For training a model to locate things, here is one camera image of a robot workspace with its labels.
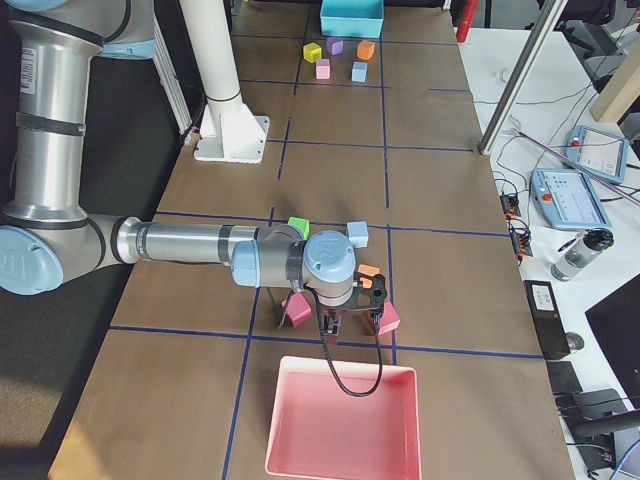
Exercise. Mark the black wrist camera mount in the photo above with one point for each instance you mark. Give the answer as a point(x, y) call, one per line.
point(369, 294)

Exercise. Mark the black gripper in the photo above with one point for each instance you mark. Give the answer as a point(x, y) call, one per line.
point(332, 313)

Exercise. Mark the red fire extinguisher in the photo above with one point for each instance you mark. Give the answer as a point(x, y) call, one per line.
point(466, 20)

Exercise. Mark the blue bin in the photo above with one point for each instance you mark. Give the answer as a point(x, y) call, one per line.
point(352, 18)

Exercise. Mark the purple far block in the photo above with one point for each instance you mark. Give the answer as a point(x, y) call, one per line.
point(334, 45)

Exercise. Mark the small electronics board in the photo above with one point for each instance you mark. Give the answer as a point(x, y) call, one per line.
point(510, 205)

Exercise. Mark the aluminium frame post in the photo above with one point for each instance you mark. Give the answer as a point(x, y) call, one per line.
point(549, 16)

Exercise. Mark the magenta block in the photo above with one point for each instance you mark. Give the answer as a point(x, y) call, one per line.
point(296, 310)

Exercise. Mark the orange far block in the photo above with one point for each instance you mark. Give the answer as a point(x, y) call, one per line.
point(365, 50)

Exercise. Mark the black monitor corner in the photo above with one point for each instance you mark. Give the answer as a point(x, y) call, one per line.
point(614, 321)

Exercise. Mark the black power box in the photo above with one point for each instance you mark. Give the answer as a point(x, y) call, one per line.
point(546, 319)

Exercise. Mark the pink tray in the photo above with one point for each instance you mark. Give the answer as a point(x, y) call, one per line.
point(349, 421)

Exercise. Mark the yellow block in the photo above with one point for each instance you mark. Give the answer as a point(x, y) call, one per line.
point(312, 52)

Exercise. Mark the near teach pendant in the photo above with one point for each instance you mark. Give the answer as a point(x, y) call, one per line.
point(567, 199)

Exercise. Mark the light blue block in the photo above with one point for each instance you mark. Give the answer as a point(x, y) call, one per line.
point(357, 233)
point(359, 72)

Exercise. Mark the teach pendant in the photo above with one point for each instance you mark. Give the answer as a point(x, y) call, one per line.
point(567, 199)
point(602, 153)

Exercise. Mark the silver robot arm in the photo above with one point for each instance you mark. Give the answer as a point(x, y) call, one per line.
point(49, 239)

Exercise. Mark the clear water bottle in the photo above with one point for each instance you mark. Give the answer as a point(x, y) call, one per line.
point(581, 252)

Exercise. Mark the green block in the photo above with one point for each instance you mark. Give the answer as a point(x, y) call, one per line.
point(301, 224)

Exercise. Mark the white pole with base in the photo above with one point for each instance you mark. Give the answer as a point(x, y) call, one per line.
point(229, 131)

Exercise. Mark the red block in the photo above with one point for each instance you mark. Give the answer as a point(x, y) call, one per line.
point(386, 320)

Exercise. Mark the orange near block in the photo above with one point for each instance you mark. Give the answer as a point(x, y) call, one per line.
point(367, 273)

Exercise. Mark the pink far block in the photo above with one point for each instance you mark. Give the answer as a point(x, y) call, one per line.
point(323, 69)

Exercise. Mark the far teach pendant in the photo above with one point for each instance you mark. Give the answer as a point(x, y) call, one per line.
point(602, 153)

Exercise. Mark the orange block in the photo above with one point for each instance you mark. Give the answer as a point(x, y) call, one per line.
point(367, 273)
point(365, 50)

